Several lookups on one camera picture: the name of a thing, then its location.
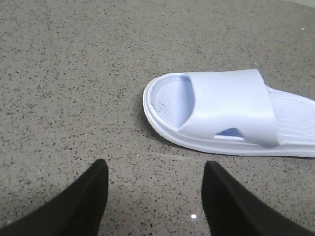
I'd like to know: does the light blue slipper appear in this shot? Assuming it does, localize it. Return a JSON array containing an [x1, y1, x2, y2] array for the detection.
[[143, 69, 315, 158]]

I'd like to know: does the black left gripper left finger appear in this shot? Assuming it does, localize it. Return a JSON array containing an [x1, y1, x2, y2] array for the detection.
[[0, 159, 108, 236]]

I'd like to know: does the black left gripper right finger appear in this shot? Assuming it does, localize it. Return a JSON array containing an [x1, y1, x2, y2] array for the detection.
[[202, 161, 314, 236]]

